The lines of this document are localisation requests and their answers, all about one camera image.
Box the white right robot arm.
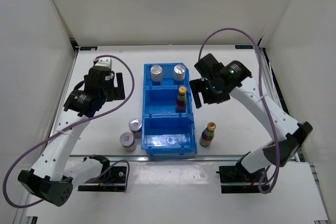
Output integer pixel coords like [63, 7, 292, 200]
[190, 55, 312, 182]

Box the aluminium frame rail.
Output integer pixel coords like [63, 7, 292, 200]
[41, 154, 297, 162]
[255, 47, 302, 167]

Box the blue front storage bin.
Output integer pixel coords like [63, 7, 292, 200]
[141, 114, 197, 156]

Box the aluminium frame rail front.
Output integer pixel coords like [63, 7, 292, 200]
[41, 154, 297, 162]

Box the blue back storage bin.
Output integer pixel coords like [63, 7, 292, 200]
[143, 62, 190, 89]

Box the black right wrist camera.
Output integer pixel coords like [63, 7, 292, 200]
[194, 54, 224, 79]

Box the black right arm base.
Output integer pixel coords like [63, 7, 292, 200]
[216, 165, 270, 194]

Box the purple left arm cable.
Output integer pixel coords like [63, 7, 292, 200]
[3, 55, 135, 208]

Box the blue storage bin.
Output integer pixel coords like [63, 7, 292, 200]
[141, 114, 197, 156]
[143, 62, 190, 89]
[142, 86, 193, 119]

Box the blue middle storage bin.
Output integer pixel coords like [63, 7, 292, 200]
[142, 86, 193, 119]

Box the silver-lid shaker blue label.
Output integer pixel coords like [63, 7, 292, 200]
[150, 65, 163, 86]

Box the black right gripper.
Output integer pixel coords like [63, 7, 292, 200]
[190, 78, 230, 110]

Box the yellow-cap sauce bottle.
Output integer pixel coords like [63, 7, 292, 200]
[200, 122, 216, 147]
[175, 86, 187, 113]

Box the white-lid light spice jar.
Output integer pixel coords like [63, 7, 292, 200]
[120, 132, 137, 152]

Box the silver-lid shaker white-blue label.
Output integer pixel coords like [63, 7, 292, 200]
[173, 64, 186, 85]

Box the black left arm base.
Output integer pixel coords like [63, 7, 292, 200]
[77, 159, 130, 193]

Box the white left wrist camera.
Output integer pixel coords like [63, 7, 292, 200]
[93, 57, 112, 71]

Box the white-lid dark spice jar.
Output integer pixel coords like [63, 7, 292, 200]
[129, 118, 142, 138]

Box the aluminium frame rail right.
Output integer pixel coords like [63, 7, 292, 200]
[255, 47, 302, 167]

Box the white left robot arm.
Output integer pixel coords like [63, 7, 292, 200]
[18, 66, 125, 207]

